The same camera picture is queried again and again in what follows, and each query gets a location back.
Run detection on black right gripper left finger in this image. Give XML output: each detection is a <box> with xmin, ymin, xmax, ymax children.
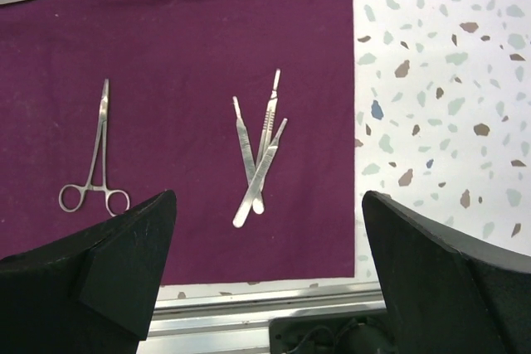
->
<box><xmin>1</xmin><ymin>190</ymin><xmax>177</xmax><ymax>354</ymax></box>

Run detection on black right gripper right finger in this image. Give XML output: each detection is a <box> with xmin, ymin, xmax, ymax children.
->
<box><xmin>362</xmin><ymin>191</ymin><xmax>530</xmax><ymax>353</ymax></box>

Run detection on steel scalpel handle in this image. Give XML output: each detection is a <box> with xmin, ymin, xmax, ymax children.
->
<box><xmin>231</xmin><ymin>95</ymin><xmax>266</xmax><ymax>215</ymax></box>
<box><xmin>256</xmin><ymin>68</ymin><xmax>281</xmax><ymax>164</ymax></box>
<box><xmin>232</xmin><ymin>118</ymin><xmax>288</xmax><ymax>228</ymax></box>

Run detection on purple surgical cloth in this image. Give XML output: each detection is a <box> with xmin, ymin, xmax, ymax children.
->
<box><xmin>1</xmin><ymin>0</ymin><xmax>354</xmax><ymax>284</ymax></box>

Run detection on steel forceps with rings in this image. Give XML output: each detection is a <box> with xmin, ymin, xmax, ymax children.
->
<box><xmin>58</xmin><ymin>78</ymin><xmax>131</xmax><ymax>217</ymax></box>

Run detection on aluminium mounting rail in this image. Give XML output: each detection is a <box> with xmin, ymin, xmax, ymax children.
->
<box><xmin>138</xmin><ymin>282</ymin><xmax>385</xmax><ymax>353</ymax></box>

